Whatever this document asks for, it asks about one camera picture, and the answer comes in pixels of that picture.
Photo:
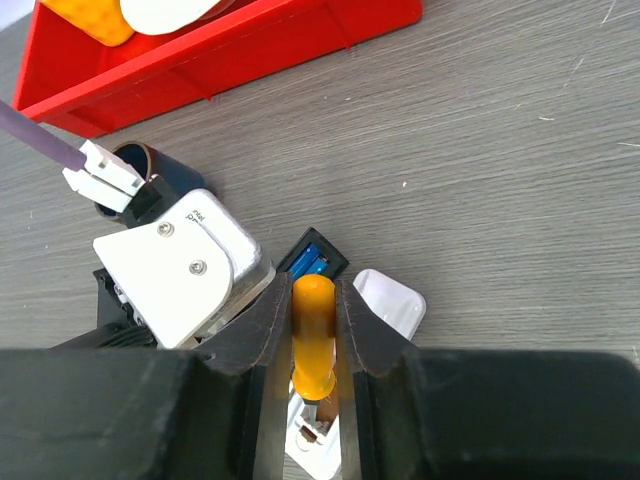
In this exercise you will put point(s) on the white paper plate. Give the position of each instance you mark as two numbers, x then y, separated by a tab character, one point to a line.
159	17

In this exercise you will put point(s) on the red plastic tray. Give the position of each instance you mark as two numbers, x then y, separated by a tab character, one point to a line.
73	82

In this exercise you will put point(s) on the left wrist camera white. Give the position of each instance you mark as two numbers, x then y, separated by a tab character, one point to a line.
188	273

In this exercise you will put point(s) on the blue AAA battery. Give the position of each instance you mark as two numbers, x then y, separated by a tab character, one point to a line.
310	261

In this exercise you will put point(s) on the orange handled screwdriver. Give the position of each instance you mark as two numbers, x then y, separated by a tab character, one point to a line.
313	330

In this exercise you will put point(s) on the black remote blue batteries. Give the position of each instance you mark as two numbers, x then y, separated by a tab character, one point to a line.
337	261

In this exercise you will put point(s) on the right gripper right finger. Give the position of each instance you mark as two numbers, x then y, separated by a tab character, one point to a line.
420	413

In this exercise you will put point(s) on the yellow plastic cup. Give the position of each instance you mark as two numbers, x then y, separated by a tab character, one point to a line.
102	20

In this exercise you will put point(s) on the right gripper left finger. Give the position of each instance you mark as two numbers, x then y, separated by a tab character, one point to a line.
216	412

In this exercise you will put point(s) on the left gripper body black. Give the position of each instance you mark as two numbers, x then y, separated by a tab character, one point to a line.
115	323

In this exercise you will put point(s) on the dark blue ceramic mug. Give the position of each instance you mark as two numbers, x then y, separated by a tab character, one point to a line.
174	189

